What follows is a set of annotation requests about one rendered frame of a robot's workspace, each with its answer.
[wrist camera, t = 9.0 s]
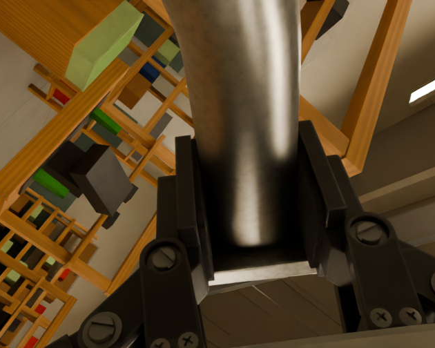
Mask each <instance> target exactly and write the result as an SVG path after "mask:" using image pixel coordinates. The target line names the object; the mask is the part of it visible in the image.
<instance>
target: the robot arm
mask: <svg viewBox="0 0 435 348"><path fill-rule="evenodd" d="M295 217H296V222H297V224H298V226H299V227H298V228H299V232H300V236H301V238H302V243H303V246H304V250H305V253H306V256H307V260H308V263H309V266H310V268H311V269H313V268H316V271H317V274H318V277H325V279H326V280H328V281H330V282H332V283H333V285H334V291H335V295H336V301H337V305H338V311H339V315H340V321H341V325H342V332H343V333H342V334H335V335H329V336H318V337H312V338H301V339H296V340H286V341H280V342H270V343H264V344H258V345H248V346H242V347H232V348H435V256H432V255H430V254H428V253H426V252H424V251H422V250H420V249H418V248H416V247H414V246H412V245H410V244H408V243H406V242H403V241H402V240H399V239H398V238H397V235H396V232H395V230H394V227H393V226H392V224H391V222H390V221H389V220H387V219H386V218H385V217H383V216H381V215H379V214H377V213H373V212H366V211H364V210H363V208H362V205H361V203H360V201H359V199H358V196H357V195H356V192H355V190H354V188H353V185H352V183H351V181H350V179H349V176H348V174H347V172H346V170H345V167H344V165H343V163H342V160H341V158H340V157H339V155H327V156H326V154H325V151H324V149H323V147H322V144H321V142H320V139H319V137H318V134H317V132H316V130H315V128H314V125H313V122H312V121H311V120H304V121H298V155H297V172H296V206H295ZM210 281H215V277H214V269H213V255H212V248H211V233H210V226H209V217H208V212H207V207H206V199H205V194H204V187H203V181H202V174H201V169H200V161H199V157H198V152H197V144H196V139H191V135H185V136H179V137H175V175H169V176H163V177H158V179H157V224H156V239H154V240H152V241H151V242H149V243H148V244H147V245H146V246H145V247H144V248H143V249H142V252H141V253H140V256H139V269H138V270H136V272H134V273H133V274H132V275H131V276H130V277H129V278H128V279H127V280H126V281H125V282H124V283H122V284H121V285H120V286H119V287H118V288H117V289H116V290H115V291H114V292H113V293H112V294H110V295H109V296H108V297H107V299H105V301H103V302H102V303H101V304H100V305H99V306H98V307H97V308H96V309H95V310H94V311H93V312H92V313H91V314H90V315H89V316H88V317H87V318H86V319H85V320H84V321H83V322H82V324H81V326H80V328H79V331H76V332H75V333H73V334H72V335H70V336H69V335H68V334H66V335H64V336H62V337H60V338H59V339H57V340H56V341H54V342H52V343H50V344H49V345H47V346H45V347H44V348H208V347H207V343H206V336H205V332H204V325H203V320H202V313H201V309H200V302H201V301H202V300H203V299H204V298H205V296H206V295H207V294H208V291H209V282H210Z"/></svg>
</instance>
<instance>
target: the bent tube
mask: <svg viewBox="0 0 435 348"><path fill-rule="evenodd" d="M162 3H163V4H164V7H165V9H166V11H167V13H168V16H169V18H170V20H171V23H172V26H173V29H174V31H175V35H176V37H177V41H178V44H179V46H180V51H181V54H182V60H183V64H184V72H185V76H186V84H187V88H188V97H189V101H190V106H191V114H192V118H193V127H194V131H195V139H196V144H197V152H198V157H199V161H200V169H201V174H202V181H203V187H204V194H205V199H206V207H207V212H208V217H209V226H210V233H211V248H212V255H213V269H214V277H215V281H210V282H209V286H211V285H218V284H229V283H236V282H247V281H254V280H265V279H272V278H283V277H289V276H301V275H307V274H313V273H317V271H316V268H313V269H311V268H310V266H309V263H308V260H307V256H306V253H305V248H304V246H303V243H302V238H301V236H300V232H299V228H298V227H299V226H298V224H297V222H296V217H295V206H296V172H297V155H298V121H299V103H300V70H301V39H302V36H301V23H300V6H299V1H298V0H162Z"/></svg>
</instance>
